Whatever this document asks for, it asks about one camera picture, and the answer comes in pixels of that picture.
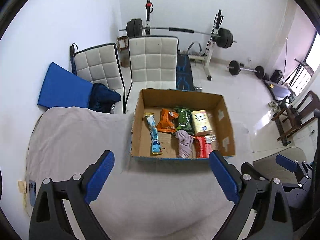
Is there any black treadmill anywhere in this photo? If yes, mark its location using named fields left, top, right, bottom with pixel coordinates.
left=263, top=80, right=296, bottom=102

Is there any left white quilted chair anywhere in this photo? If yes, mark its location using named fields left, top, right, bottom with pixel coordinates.
left=70, top=43, right=125, bottom=114

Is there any open cardboard box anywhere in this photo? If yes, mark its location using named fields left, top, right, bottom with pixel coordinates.
left=130, top=88, right=235, bottom=160

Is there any long barbell on rack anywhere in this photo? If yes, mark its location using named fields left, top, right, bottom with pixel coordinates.
left=119, top=18, right=236, bottom=49

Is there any grey table cloth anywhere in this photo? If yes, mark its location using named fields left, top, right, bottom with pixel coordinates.
left=26, top=107, right=233, bottom=239

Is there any white quilted chair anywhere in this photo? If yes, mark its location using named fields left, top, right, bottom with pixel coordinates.
left=125, top=35, right=179, bottom=113
left=70, top=43, right=125, bottom=114

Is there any right white quilted chair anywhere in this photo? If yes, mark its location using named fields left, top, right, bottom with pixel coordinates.
left=125, top=35, right=179, bottom=113

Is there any yellow tissue pack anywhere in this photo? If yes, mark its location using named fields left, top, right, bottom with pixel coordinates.
left=191, top=110, right=212, bottom=136

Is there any green wipes packet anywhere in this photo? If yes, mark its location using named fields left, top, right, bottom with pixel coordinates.
left=174, top=107, right=195, bottom=135

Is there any pale purple cloth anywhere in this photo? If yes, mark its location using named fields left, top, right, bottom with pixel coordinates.
left=175, top=129, right=194, bottom=159

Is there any short barbell on floor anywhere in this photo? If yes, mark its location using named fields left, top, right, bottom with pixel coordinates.
left=228, top=60, right=265, bottom=80

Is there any white weight bench rack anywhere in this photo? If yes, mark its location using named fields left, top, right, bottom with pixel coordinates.
left=144, top=0, right=223, bottom=81

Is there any beige masking tape piece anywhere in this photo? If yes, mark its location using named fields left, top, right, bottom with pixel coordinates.
left=17, top=180, right=27, bottom=194

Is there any blue foam mat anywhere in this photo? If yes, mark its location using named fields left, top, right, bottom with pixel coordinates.
left=37, top=62, right=93, bottom=108

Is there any dark blue garment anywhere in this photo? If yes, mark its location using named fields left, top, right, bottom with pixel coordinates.
left=88, top=83, right=121, bottom=113

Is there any light blue tube packet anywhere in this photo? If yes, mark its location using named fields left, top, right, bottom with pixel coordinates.
left=144, top=113, right=163, bottom=155

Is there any black blue bench pad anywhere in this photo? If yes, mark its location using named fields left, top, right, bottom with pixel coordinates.
left=176, top=54, right=194, bottom=91

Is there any orange snack packet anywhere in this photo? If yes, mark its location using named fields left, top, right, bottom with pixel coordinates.
left=156, top=108, right=179, bottom=133

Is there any dark wooden chair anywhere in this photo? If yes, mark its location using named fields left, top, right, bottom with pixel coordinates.
left=271, top=90, right=319, bottom=146

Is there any blue smartphone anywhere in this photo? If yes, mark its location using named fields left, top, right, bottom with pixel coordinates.
left=29, top=180, right=36, bottom=207

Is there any small wooden stool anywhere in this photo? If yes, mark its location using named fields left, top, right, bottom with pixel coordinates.
left=117, top=36, right=130, bottom=67

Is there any red snack packet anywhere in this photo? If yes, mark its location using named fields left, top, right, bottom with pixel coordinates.
left=194, top=134, right=219, bottom=159

